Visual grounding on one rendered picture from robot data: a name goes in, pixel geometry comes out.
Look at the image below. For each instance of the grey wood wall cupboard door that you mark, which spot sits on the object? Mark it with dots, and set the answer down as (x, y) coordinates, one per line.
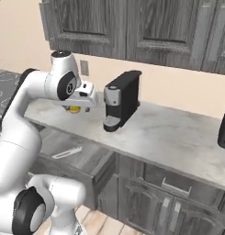
(86, 24)
(221, 39)
(166, 30)

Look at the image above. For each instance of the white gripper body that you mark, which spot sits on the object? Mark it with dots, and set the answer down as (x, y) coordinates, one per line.
(83, 102)

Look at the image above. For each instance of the black coffee machine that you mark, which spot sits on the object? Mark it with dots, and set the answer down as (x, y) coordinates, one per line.
(124, 98)

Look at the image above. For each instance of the silver tongs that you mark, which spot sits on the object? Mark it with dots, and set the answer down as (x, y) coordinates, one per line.
(68, 152)

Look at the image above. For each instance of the grey wood base cupboard door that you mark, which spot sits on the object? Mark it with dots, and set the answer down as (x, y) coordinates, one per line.
(141, 205)
(202, 220)

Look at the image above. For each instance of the black toaster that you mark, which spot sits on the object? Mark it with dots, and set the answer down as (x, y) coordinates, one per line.
(224, 128)

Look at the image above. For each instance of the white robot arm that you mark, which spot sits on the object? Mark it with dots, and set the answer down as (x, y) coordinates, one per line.
(19, 143)

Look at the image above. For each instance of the grey wood drawer front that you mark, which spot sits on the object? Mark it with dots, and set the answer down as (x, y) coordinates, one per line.
(196, 185)

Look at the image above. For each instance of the grey wall outlet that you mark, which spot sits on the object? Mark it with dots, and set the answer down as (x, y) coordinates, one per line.
(84, 68)

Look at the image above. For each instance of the open grey wood drawer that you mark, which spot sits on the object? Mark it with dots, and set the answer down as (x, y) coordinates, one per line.
(83, 162)

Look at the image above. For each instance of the black hob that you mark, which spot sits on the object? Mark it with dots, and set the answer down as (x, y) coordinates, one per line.
(5, 88)

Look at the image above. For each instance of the yellow round object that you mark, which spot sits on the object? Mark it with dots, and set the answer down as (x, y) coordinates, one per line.
(74, 109)

